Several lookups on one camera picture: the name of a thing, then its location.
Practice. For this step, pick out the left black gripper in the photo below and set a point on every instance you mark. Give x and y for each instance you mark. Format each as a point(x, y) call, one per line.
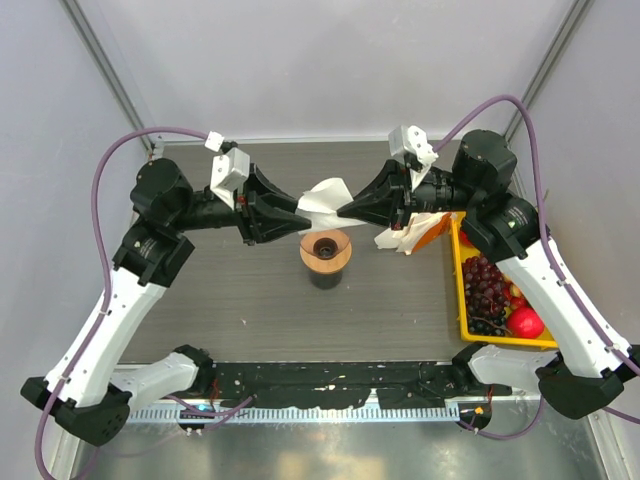
point(260, 222)

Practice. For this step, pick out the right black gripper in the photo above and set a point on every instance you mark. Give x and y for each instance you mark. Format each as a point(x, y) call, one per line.
point(386, 199)

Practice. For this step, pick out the white paper sheet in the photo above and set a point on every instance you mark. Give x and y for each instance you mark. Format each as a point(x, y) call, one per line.
point(320, 205)

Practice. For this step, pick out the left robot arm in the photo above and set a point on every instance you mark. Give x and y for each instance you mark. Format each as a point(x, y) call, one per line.
point(83, 394)

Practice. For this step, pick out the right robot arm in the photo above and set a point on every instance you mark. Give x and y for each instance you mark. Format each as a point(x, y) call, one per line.
point(592, 361)

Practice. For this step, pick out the white coffee filter stack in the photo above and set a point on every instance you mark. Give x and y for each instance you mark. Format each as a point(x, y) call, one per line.
point(402, 241)

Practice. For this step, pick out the red apple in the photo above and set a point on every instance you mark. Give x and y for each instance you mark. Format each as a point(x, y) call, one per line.
point(464, 239)

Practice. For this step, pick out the yellow plastic tray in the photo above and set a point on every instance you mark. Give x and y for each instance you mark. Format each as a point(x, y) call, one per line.
point(460, 253)

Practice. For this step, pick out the dark red grape bunch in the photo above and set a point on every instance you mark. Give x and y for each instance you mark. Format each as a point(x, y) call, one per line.
point(485, 301)

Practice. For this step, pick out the small red cherries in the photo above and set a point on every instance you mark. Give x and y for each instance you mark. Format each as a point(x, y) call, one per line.
point(513, 294)

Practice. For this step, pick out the red pepper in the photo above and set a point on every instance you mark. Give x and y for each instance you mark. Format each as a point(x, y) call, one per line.
point(525, 323)

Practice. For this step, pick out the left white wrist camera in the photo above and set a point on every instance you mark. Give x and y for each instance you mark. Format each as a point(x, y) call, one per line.
point(229, 172)

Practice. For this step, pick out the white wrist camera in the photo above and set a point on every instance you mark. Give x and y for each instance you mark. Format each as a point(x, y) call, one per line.
point(410, 147)
point(229, 172)

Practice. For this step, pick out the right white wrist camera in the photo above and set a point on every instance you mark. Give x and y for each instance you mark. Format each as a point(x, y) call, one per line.
point(410, 147)

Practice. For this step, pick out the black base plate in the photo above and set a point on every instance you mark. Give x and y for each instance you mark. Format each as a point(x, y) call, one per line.
point(338, 385)

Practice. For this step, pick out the white slotted cable duct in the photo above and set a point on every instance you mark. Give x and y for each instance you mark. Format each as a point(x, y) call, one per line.
point(161, 413)

